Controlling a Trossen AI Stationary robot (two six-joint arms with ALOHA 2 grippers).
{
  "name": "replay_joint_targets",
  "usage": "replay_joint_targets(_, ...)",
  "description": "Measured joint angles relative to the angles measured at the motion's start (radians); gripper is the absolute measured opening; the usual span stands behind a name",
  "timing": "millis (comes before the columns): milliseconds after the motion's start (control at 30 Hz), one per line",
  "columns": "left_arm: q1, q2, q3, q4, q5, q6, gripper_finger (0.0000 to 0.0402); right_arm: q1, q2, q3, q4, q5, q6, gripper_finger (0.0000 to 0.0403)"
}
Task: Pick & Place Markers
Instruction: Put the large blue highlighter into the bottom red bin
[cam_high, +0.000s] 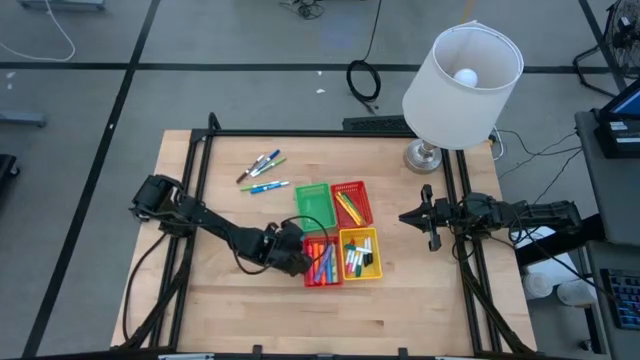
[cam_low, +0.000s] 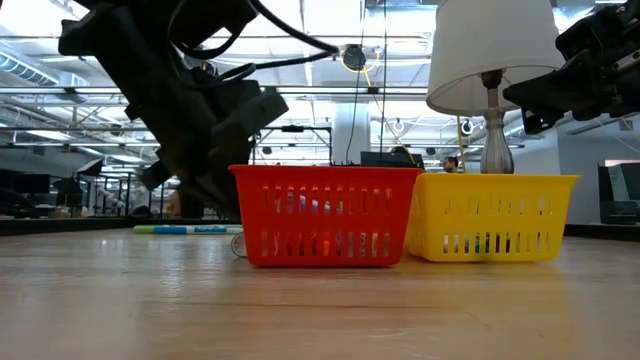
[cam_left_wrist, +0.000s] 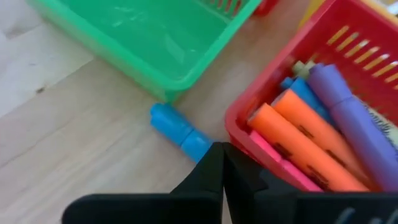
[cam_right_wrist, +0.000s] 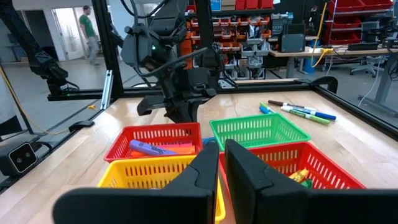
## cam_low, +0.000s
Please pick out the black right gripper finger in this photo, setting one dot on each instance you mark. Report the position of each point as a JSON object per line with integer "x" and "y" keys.
{"x": 550, "y": 85}
{"x": 537, "y": 121}

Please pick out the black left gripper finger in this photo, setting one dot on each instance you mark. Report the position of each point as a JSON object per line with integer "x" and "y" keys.
{"x": 222, "y": 190}
{"x": 192, "y": 202}

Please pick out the yellow plastic basket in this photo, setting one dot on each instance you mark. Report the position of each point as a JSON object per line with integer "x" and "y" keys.
{"x": 492, "y": 215}

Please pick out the red plastic basket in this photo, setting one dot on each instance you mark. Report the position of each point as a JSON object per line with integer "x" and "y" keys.
{"x": 325, "y": 215}

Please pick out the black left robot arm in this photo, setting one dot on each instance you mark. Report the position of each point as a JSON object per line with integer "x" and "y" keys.
{"x": 125, "y": 50}

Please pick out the thin blue marker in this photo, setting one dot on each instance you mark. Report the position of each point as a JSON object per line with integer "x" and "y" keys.
{"x": 200, "y": 230}

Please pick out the thin green marker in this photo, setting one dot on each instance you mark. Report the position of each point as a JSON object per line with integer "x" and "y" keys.
{"x": 144, "y": 230}

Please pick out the white shade table lamp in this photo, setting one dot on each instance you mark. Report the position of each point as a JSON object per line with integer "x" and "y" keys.
{"x": 495, "y": 50}

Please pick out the small black ceiling reel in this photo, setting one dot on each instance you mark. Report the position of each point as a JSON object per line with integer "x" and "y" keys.
{"x": 466, "y": 127}

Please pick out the person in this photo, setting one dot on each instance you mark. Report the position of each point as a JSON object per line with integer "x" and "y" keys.
{"x": 451, "y": 164}

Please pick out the black equipment cart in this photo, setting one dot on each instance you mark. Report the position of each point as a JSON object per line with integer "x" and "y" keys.
{"x": 620, "y": 195}

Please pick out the black equipment box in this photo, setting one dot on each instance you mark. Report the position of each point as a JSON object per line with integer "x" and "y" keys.
{"x": 392, "y": 160}

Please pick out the black background rig frame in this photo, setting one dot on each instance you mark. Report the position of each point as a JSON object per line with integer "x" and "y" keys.
{"x": 310, "y": 128}

